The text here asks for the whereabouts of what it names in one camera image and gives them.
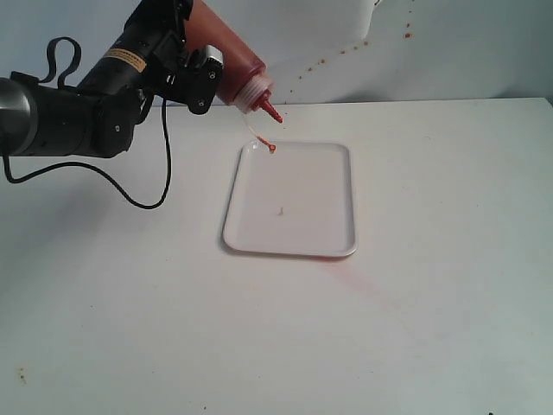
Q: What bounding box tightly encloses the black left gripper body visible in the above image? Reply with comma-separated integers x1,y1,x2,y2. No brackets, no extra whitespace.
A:
123,0,194,82

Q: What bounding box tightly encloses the red sauce squeeze bottle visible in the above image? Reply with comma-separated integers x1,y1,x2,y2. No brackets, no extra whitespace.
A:
185,1,283,123

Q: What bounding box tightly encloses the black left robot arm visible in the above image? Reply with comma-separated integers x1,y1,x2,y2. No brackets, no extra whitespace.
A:
1,1,194,158

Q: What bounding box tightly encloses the white rectangular plastic tray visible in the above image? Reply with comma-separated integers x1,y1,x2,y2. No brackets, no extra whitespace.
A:
222,141,358,259

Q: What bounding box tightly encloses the black left camera cable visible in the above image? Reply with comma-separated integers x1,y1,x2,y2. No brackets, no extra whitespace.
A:
2,37,172,210

